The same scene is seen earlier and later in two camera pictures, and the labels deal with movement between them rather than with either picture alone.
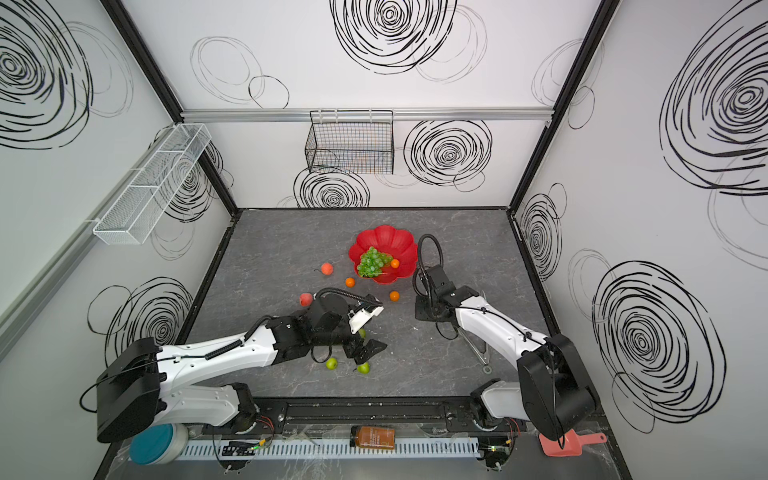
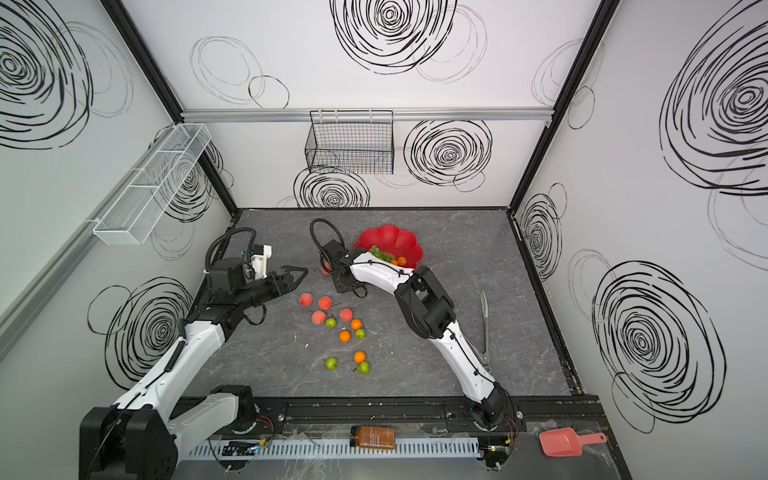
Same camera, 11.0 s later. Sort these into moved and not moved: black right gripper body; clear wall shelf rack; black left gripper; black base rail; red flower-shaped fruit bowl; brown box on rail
Moved: black right gripper body; black left gripper
Not moved: red flower-shaped fruit bowl; clear wall shelf rack; brown box on rail; black base rail
